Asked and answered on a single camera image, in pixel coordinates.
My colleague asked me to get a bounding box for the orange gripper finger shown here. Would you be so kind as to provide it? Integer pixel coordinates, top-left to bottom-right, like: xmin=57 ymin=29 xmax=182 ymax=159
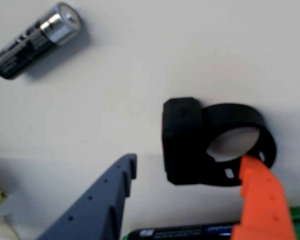
xmin=229 ymin=154 xmax=298 ymax=240

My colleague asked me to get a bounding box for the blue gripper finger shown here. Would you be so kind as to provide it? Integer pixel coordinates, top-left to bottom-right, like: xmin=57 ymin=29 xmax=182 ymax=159
xmin=35 ymin=153 xmax=138 ymax=240

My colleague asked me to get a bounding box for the black marker with green cap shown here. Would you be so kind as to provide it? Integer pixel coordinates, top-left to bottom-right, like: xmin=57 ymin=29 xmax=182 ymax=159
xmin=121 ymin=204 xmax=300 ymax=240

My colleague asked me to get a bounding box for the narrow masking tape strip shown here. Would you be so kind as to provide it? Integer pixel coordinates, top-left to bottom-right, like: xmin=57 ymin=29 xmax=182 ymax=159
xmin=0 ymin=215 xmax=21 ymax=240

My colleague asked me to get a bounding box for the black and silver battery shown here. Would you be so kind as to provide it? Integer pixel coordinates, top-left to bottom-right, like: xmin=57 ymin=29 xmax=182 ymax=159
xmin=0 ymin=1 xmax=83 ymax=81

